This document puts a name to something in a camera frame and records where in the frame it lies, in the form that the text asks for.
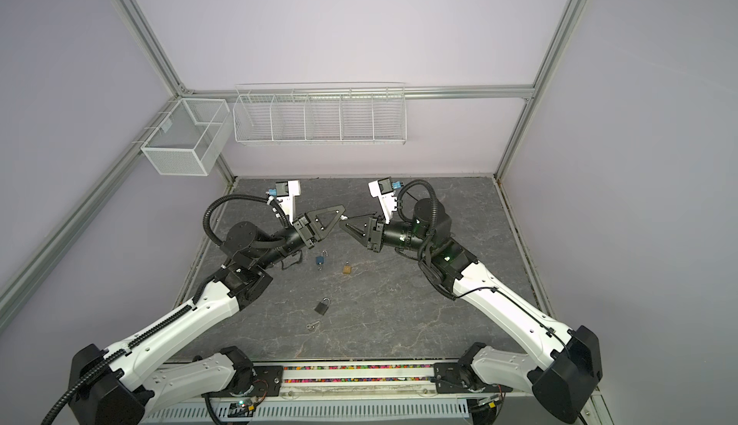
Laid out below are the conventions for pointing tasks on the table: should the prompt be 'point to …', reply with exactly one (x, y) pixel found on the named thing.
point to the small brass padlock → (347, 268)
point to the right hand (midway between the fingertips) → (340, 227)
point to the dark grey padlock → (323, 307)
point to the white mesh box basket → (191, 137)
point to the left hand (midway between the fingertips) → (345, 216)
